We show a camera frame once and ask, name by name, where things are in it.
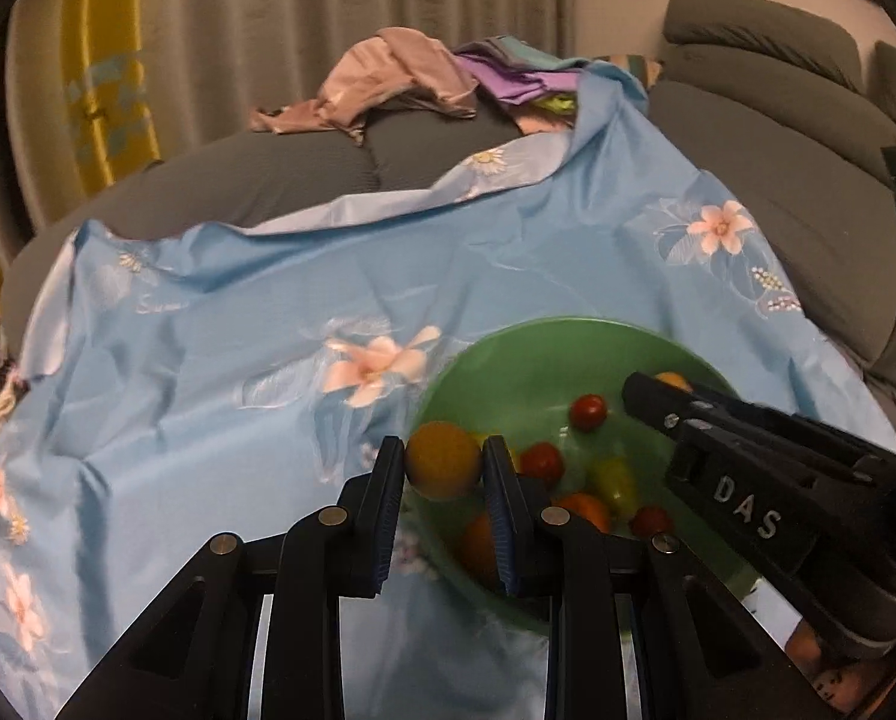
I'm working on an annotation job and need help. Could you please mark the large red tomato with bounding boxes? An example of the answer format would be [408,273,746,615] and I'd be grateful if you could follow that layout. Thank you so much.
[519,442,565,489]

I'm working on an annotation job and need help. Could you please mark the green plastic bowl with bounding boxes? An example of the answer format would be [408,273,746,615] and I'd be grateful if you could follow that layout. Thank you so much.
[413,317,757,598]

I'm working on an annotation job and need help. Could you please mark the tan round longan fruit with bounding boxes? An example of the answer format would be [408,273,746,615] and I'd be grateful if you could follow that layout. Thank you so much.
[406,421,482,500]

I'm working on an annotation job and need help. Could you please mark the small red cherry tomato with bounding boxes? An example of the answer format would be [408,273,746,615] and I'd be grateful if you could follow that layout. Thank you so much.
[568,394,609,434]

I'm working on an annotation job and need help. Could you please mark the pink crumpled cloth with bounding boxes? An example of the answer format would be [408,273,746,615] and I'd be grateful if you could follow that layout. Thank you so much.
[251,26,479,143]

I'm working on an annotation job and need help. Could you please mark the grey sofa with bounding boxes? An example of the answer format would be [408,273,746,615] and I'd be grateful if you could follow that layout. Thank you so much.
[0,0,896,452]

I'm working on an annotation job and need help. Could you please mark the green tomato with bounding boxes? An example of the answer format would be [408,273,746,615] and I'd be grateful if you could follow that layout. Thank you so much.
[591,458,640,525]

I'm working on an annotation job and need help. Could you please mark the grey curtain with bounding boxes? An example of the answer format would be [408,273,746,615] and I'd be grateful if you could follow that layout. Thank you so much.
[142,0,575,160]

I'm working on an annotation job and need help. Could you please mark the light blue floral cloth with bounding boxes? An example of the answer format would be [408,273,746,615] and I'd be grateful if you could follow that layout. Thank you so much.
[0,64,896,718]

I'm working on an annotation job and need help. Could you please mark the purple folded cloth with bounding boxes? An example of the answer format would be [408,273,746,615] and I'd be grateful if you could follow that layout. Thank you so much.
[454,36,591,135]

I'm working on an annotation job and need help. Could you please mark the yellow patterned curtain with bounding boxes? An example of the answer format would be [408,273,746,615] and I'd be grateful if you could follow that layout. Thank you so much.
[0,0,165,332]

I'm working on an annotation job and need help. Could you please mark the person right hand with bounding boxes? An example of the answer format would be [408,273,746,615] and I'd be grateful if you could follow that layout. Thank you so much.
[783,617,896,718]

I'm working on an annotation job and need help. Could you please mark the large orange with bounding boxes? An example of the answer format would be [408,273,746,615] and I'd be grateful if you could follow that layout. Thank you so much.
[557,493,612,533]

